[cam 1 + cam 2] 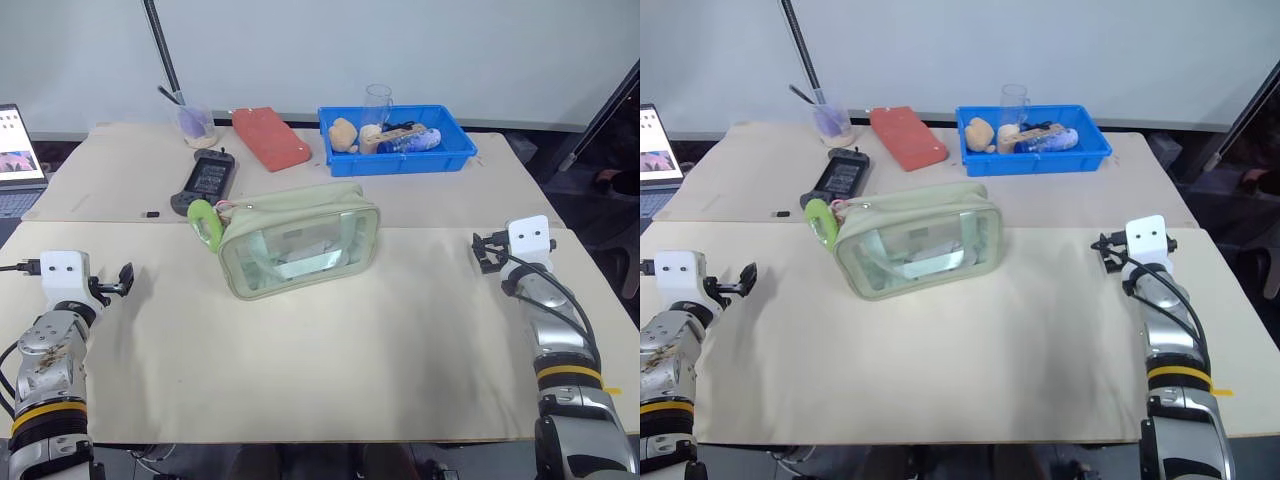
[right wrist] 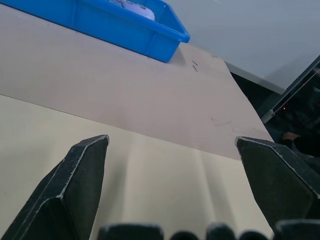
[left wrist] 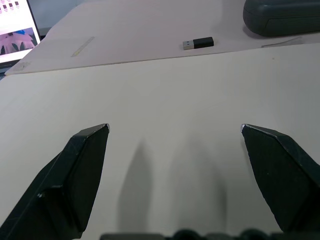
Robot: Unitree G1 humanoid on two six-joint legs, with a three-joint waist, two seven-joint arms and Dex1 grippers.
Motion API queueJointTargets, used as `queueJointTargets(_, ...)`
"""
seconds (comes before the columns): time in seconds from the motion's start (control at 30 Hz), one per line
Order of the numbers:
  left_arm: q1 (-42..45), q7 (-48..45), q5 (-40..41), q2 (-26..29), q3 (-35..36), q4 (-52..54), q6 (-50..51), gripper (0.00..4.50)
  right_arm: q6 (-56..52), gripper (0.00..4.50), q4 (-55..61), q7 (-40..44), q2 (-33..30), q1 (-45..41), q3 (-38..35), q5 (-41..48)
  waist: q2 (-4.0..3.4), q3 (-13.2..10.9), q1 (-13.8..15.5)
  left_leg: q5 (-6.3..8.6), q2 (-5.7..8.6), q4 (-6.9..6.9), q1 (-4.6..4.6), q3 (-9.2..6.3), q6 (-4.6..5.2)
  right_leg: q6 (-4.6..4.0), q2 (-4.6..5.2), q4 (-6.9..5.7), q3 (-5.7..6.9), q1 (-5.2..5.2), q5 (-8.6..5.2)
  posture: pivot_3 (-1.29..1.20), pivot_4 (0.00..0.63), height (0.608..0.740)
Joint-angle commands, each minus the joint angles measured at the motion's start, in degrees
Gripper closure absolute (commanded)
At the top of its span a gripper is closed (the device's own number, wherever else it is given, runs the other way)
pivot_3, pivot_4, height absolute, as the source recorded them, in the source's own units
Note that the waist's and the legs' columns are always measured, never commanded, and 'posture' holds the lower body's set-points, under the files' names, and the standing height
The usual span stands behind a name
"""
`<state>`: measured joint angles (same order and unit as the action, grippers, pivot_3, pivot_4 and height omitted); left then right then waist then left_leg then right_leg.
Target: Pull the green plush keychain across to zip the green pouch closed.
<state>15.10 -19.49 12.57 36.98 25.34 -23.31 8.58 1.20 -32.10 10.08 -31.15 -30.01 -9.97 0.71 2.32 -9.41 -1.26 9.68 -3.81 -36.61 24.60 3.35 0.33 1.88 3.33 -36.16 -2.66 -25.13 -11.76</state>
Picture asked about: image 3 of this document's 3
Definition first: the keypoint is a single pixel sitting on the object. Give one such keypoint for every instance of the clear tape strip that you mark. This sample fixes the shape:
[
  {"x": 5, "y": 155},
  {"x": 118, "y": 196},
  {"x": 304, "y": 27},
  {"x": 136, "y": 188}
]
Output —
[{"x": 82, "y": 46}]

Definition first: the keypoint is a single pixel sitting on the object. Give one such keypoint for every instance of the computer monitor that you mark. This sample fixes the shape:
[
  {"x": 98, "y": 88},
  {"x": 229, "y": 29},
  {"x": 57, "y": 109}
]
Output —
[{"x": 15, "y": 30}]

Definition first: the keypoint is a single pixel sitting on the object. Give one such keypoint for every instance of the black USB dongle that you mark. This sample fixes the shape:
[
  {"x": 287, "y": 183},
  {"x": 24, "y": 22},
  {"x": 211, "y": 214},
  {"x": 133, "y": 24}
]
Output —
[{"x": 198, "y": 43}]

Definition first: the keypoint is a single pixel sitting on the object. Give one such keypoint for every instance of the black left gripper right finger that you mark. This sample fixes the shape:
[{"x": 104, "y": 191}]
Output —
[{"x": 282, "y": 175}]

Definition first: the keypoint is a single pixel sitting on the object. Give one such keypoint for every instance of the dark grey hard case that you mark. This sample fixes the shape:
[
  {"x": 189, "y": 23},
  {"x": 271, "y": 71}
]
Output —
[{"x": 282, "y": 16}]

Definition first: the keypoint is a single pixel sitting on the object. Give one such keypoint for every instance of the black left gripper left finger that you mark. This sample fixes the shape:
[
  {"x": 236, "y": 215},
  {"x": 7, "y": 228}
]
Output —
[{"x": 62, "y": 180}]

